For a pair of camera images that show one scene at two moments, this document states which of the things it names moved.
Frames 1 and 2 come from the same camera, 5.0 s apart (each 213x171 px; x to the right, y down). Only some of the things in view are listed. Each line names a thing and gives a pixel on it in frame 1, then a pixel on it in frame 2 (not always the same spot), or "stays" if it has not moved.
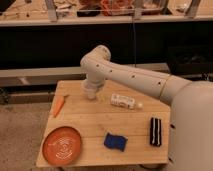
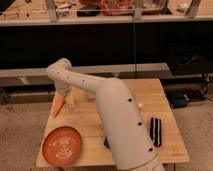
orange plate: [61, 146] stays
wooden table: [125, 126] stays
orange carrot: [58, 105] stays
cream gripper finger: [92, 95] -> [70, 100]
